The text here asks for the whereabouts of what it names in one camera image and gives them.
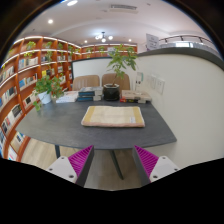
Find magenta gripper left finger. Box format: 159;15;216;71
47;145;94;187

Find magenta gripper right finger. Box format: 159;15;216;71
132;146;179;186

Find beige folded towel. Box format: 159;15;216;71
81;106;145;127

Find dark grey table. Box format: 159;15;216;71
15;97;178;181

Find white open book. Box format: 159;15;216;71
56;91;78;103

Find red and beige book stack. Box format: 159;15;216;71
120;90;152;103

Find dark blue book stack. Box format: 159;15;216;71
77;86;103;102

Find leafy plant in white pot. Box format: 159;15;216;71
33;75;64;111

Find left tan chair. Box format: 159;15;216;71
72;75;100;91

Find tan chair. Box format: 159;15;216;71
72;75;100;91
102;73;130;90

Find right tan chair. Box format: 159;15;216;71
102;73;130;90

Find white projection board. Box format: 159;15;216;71
72;57;111;78

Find tall plant in black pot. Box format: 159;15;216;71
103;44;137;101

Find orange wooden bookshelf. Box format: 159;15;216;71
0;35;138;163

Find white sign board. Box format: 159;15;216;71
146;34;159;51

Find ceiling chandelier lamp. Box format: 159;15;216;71
95;32;113;43

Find white wall switch panel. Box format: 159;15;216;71
150;74;165;94

